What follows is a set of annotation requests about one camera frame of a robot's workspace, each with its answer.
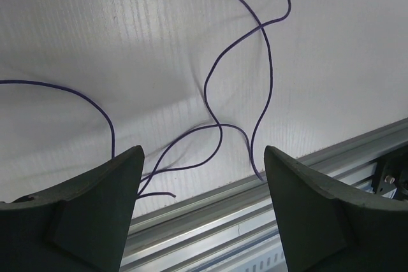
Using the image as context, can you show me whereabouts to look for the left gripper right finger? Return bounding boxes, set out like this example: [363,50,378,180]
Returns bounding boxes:
[264,146,407,271]

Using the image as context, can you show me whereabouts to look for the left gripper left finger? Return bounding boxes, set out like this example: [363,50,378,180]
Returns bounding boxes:
[1,146,144,271]

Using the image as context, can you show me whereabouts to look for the coloured wire bundle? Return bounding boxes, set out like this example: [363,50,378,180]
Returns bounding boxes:
[0,0,293,198]

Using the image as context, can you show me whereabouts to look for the white slotted cable duct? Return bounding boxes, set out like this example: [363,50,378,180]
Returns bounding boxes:
[221,248,288,272]

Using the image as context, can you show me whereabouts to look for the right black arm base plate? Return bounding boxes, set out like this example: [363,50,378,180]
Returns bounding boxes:
[371,145,407,201]

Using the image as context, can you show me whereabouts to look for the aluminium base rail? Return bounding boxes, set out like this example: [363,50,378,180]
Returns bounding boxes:
[120,120,407,271]

